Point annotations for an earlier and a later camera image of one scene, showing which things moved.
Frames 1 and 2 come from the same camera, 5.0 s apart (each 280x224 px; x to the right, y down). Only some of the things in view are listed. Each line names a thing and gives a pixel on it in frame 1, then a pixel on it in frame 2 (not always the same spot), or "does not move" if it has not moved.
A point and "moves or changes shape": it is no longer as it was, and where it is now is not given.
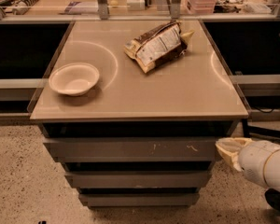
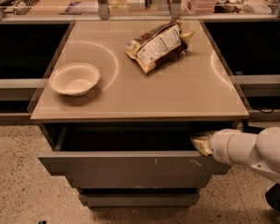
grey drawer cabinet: [133, 111] does not move
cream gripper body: [254, 161] -> [219, 147]
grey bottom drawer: [139, 200] does not move
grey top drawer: [133, 149] moves or changes shape
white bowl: [74, 78] does not move
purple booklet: [80, 7] does not move
